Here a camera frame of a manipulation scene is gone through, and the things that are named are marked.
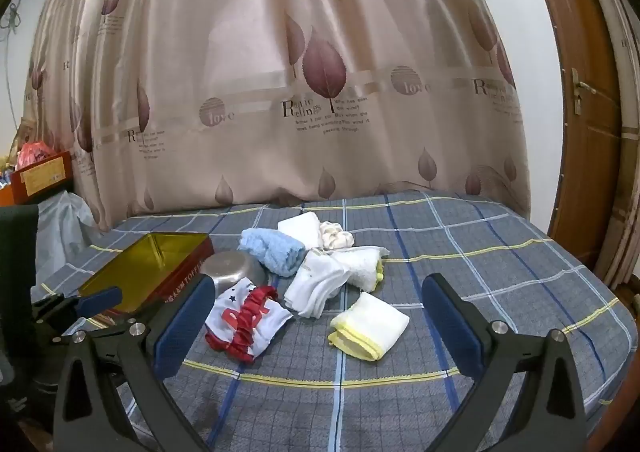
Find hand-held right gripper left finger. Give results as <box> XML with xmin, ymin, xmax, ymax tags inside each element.
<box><xmin>52</xmin><ymin>273</ymin><xmax>217</xmax><ymax>452</ymax></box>

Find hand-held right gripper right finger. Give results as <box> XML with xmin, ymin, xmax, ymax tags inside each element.
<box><xmin>421</xmin><ymin>273</ymin><xmax>588</xmax><ymax>452</ymax></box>

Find red tin box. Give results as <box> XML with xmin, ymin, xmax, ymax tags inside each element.
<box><xmin>80</xmin><ymin>232</ymin><xmax>216</xmax><ymax>317</ymax></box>

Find white yellow-edged cloth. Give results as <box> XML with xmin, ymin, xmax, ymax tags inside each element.
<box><xmin>327</xmin><ymin>292</ymin><xmax>411</xmax><ymax>361</ymax></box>

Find brass door handle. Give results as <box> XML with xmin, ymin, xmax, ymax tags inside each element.
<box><xmin>571</xmin><ymin>68</ymin><xmax>597</xmax><ymax>115</ymax></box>

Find fluffy white yellow-trimmed towel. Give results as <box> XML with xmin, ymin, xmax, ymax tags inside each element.
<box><xmin>325</xmin><ymin>246</ymin><xmax>391</xmax><ymax>293</ymax></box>

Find translucent plastic cover sheet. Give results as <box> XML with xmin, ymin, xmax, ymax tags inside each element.
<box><xmin>35</xmin><ymin>191</ymin><xmax>103</xmax><ymax>283</ymax></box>

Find beige leaf printed curtain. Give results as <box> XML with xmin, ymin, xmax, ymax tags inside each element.
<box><xmin>22</xmin><ymin>0</ymin><xmax>532</xmax><ymax>233</ymax></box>

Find white socks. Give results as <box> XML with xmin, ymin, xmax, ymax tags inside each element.
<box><xmin>284</xmin><ymin>249</ymin><xmax>348</xmax><ymax>320</ymax></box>

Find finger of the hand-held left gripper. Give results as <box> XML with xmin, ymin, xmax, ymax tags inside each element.
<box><xmin>30</xmin><ymin>287</ymin><xmax>124</xmax><ymax>333</ymax></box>

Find blue towel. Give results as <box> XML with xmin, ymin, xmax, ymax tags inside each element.
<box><xmin>237</xmin><ymin>228</ymin><xmax>308</xmax><ymax>279</ymax></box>

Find pink plastic bag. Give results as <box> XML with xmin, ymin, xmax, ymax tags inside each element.
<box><xmin>16</xmin><ymin>142</ymin><xmax>53</xmax><ymax>170</ymax></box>

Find steel bowl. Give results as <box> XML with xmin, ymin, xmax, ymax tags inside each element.
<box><xmin>200</xmin><ymin>250</ymin><xmax>266</xmax><ymax>293</ymax></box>

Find brown wooden door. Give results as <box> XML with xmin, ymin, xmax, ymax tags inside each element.
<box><xmin>517</xmin><ymin>0</ymin><xmax>623</xmax><ymax>283</ymax></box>

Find plain white towel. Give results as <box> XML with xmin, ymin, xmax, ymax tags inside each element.
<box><xmin>277</xmin><ymin>212</ymin><xmax>323</xmax><ymax>250</ymax></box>

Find grey plaid bed sheet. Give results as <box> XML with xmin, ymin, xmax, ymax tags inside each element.
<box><xmin>30</xmin><ymin>189</ymin><xmax>636</xmax><ymax>452</ymax></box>

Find hanging wall cable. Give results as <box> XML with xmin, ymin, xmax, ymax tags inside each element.
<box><xmin>2</xmin><ymin>2</ymin><xmax>23</xmax><ymax>127</ymax></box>

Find white red ruffled printed cloth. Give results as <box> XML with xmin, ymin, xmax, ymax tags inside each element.
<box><xmin>204</xmin><ymin>280</ymin><xmax>293</xmax><ymax>364</ymax></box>

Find cream satin scrunchie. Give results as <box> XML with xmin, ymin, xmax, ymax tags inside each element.
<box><xmin>319</xmin><ymin>220</ymin><xmax>355</xmax><ymax>251</ymax></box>

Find red cardboard box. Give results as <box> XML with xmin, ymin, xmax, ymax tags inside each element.
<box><xmin>11</xmin><ymin>150</ymin><xmax>73</xmax><ymax>205</ymax></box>

